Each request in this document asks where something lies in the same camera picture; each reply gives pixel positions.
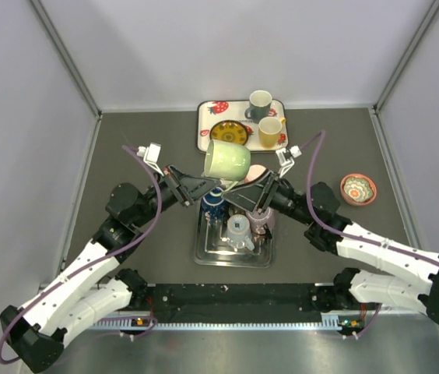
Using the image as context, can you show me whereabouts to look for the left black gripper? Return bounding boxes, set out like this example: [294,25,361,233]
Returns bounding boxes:
[132,164,221,228]

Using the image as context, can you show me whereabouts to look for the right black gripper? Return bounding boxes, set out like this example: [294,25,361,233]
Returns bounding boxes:
[223,168,315,226]

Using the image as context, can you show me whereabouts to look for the pink mug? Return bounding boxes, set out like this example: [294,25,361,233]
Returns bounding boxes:
[242,164,267,184]

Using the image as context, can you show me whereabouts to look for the dark blue mug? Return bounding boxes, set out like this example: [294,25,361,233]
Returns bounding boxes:
[201,187,227,221]

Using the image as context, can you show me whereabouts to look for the mauve purple mug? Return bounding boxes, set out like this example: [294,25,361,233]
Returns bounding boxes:
[246,208,276,235]

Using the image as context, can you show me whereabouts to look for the light green mug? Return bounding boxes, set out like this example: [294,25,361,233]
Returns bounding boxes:
[203,139,251,192]

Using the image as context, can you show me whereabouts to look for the light blue mug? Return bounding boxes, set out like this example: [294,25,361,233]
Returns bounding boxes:
[226,214,255,252]

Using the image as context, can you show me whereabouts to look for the black gold mug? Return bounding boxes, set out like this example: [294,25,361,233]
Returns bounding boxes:
[228,205,245,217]

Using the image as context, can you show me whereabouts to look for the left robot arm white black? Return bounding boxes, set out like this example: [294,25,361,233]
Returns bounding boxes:
[0,165,220,373]

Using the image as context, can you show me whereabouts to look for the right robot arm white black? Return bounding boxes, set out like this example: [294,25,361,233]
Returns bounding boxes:
[223,171,439,325]

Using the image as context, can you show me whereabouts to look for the yellow mug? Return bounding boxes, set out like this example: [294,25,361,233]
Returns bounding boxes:
[258,117,286,149]

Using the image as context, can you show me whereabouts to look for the grey green mug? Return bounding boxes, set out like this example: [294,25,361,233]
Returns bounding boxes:
[244,90,272,123]

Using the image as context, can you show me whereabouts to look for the silver metal tray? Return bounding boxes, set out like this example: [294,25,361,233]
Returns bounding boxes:
[192,204,276,268]

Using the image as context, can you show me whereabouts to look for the yellow patterned plate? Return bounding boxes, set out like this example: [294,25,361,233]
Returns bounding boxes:
[209,120,249,146]

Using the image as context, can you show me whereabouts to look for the strawberry pattern white tray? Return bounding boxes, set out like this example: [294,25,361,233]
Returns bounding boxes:
[196,100,289,153]

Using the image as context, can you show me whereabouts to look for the pink patterned bowl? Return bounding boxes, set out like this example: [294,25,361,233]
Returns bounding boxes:
[339,173,378,206]

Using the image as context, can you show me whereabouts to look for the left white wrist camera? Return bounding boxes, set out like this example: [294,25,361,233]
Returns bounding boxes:
[137,143,163,175]

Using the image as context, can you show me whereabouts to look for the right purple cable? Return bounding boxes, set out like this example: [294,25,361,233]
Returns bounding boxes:
[299,129,439,285]

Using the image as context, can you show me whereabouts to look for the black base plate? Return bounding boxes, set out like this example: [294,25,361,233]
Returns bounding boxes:
[125,282,360,324]

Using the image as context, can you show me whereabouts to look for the grey slotted cable duct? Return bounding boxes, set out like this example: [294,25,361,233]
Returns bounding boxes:
[90,314,364,332]

